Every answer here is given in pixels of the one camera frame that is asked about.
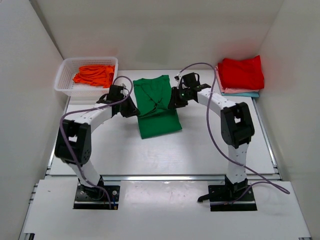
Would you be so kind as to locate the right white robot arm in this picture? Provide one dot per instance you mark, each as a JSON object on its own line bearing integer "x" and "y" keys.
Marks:
{"x": 236, "y": 127}

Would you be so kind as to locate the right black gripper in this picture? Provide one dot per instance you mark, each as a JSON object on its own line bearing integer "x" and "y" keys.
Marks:
{"x": 175, "y": 102}

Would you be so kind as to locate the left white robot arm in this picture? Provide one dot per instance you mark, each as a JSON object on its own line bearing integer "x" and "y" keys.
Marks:
{"x": 74, "y": 141}

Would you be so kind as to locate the white plastic basket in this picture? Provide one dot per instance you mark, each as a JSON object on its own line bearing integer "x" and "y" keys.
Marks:
{"x": 70, "y": 67}

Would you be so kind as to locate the green t shirt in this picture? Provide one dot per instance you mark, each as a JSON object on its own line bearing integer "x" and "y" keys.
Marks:
{"x": 152, "y": 98}

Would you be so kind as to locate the red folded t shirt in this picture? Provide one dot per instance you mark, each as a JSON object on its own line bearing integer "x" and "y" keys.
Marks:
{"x": 241, "y": 74}

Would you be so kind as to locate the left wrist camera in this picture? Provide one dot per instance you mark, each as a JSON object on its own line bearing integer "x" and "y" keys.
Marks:
{"x": 124, "y": 89}

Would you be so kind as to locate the light blue folded t shirt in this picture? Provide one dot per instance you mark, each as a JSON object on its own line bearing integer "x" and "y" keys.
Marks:
{"x": 242, "y": 94}

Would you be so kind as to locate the orange t shirt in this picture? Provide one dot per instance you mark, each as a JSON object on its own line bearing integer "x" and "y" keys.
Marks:
{"x": 95, "y": 75}

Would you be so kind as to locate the pink folded t shirt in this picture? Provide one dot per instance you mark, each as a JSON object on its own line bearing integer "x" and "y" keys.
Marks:
{"x": 229, "y": 90}

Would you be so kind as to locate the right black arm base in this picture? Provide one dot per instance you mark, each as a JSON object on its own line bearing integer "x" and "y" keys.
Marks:
{"x": 230, "y": 197}

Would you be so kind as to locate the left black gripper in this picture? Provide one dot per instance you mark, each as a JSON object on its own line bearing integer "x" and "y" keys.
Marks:
{"x": 132, "y": 109}

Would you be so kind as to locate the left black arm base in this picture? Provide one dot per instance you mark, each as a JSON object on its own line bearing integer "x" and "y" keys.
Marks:
{"x": 89, "y": 198}

